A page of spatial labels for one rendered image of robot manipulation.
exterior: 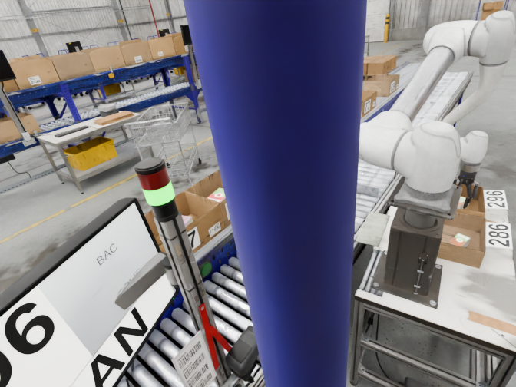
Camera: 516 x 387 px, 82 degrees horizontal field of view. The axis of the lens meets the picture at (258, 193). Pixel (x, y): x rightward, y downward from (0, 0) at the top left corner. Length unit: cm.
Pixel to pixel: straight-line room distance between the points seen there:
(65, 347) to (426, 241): 115
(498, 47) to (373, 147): 65
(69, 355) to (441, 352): 202
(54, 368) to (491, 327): 138
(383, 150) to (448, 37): 60
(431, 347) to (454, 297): 80
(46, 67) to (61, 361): 539
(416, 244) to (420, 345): 107
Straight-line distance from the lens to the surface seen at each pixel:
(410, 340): 228
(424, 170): 114
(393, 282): 149
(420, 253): 134
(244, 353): 90
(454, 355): 231
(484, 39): 159
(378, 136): 121
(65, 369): 66
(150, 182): 53
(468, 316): 150
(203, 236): 154
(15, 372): 61
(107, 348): 71
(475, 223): 190
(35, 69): 580
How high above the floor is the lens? 185
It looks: 31 degrees down
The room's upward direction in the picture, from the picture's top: 8 degrees counter-clockwise
